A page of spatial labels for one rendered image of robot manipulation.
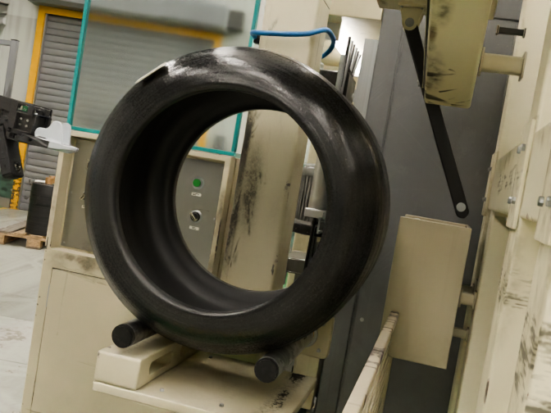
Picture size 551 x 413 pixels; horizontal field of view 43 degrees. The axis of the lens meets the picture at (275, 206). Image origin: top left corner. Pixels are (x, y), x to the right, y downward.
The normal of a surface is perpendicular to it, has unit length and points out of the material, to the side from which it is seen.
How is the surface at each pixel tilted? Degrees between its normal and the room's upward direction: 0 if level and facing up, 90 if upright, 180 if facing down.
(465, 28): 162
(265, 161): 90
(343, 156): 85
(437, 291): 90
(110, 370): 90
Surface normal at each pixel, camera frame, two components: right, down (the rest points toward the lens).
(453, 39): -0.23, 0.94
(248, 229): -0.24, 0.01
